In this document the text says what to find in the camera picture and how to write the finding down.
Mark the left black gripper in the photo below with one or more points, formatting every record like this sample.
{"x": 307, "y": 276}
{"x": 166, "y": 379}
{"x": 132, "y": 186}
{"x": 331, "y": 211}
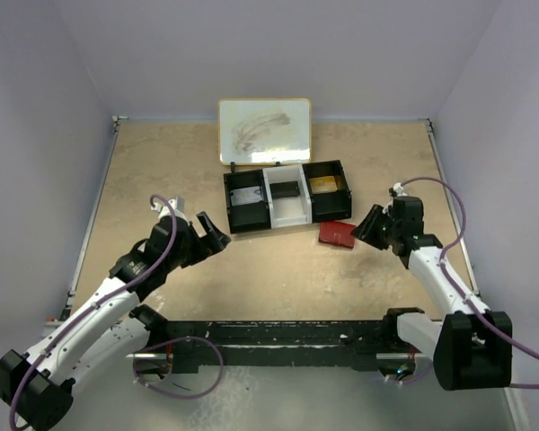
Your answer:
{"x": 212, "y": 242}

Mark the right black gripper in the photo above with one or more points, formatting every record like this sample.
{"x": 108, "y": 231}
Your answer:
{"x": 366, "y": 230}

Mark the red card holder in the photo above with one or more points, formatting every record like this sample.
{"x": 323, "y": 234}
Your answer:
{"x": 337, "y": 234}

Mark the black white three-bin organizer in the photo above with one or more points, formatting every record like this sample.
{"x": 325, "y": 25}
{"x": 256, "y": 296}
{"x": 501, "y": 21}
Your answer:
{"x": 307, "y": 208}

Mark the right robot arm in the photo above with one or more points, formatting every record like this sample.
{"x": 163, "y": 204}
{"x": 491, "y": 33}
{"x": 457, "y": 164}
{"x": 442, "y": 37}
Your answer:
{"x": 468, "y": 346}

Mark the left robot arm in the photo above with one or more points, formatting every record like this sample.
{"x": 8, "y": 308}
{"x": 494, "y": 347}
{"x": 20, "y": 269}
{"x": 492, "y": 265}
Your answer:
{"x": 39, "y": 384}

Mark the silver credit card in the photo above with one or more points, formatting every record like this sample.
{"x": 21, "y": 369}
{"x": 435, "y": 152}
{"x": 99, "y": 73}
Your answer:
{"x": 246, "y": 196}

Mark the gold credit card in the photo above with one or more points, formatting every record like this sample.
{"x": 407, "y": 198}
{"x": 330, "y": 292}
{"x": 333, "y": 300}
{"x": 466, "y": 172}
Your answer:
{"x": 324, "y": 184}

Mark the black card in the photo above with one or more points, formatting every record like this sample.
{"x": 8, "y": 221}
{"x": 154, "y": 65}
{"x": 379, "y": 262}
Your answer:
{"x": 285, "y": 189}

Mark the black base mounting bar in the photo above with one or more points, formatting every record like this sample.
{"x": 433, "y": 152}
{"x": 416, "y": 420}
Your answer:
{"x": 358, "y": 345}

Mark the small whiteboard with stand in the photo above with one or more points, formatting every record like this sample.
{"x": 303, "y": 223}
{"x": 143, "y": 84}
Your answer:
{"x": 264, "y": 131}

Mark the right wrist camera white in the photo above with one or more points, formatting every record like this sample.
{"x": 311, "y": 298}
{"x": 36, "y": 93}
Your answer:
{"x": 397, "y": 190}

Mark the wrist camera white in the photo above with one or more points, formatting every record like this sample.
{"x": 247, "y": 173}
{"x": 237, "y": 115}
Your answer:
{"x": 397, "y": 190}
{"x": 173, "y": 207}

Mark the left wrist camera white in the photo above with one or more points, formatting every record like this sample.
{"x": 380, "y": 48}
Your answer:
{"x": 173, "y": 207}

